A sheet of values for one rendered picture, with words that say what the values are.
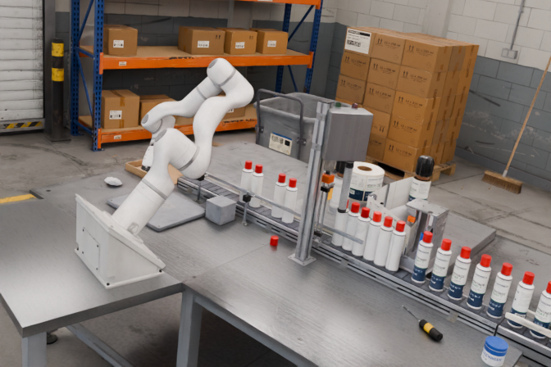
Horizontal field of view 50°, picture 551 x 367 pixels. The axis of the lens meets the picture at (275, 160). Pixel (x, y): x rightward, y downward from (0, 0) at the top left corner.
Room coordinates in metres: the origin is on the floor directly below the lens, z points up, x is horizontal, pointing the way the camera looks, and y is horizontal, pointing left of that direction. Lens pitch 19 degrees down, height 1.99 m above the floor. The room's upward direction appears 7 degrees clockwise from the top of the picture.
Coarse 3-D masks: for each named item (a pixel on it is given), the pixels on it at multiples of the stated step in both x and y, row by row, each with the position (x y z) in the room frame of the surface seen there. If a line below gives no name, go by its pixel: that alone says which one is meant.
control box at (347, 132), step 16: (336, 112) 2.13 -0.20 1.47; (352, 112) 2.15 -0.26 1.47; (368, 112) 2.19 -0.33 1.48; (336, 128) 2.13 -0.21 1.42; (352, 128) 2.14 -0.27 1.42; (368, 128) 2.17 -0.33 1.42; (336, 144) 2.13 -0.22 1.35; (352, 144) 2.15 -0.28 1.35; (336, 160) 2.13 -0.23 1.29; (352, 160) 2.15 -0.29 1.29
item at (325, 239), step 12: (192, 180) 2.76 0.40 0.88; (204, 180) 2.78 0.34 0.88; (216, 192) 2.65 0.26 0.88; (228, 192) 2.67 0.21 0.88; (240, 204) 2.54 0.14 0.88; (324, 240) 2.27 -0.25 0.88; (348, 252) 2.19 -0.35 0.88; (372, 264) 2.12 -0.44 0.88; (396, 276) 2.04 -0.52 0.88; (408, 276) 2.05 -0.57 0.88; (444, 288) 1.99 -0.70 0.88; (480, 312) 1.86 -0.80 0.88
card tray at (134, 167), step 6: (132, 162) 2.94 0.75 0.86; (138, 162) 2.97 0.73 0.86; (126, 168) 2.90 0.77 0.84; (132, 168) 2.87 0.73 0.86; (138, 168) 2.95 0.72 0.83; (168, 168) 3.00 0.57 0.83; (174, 168) 3.01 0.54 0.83; (138, 174) 2.85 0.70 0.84; (144, 174) 2.81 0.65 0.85; (174, 174) 2.92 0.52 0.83; (180, 174) 2.93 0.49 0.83; (174, 180) 2.84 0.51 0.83
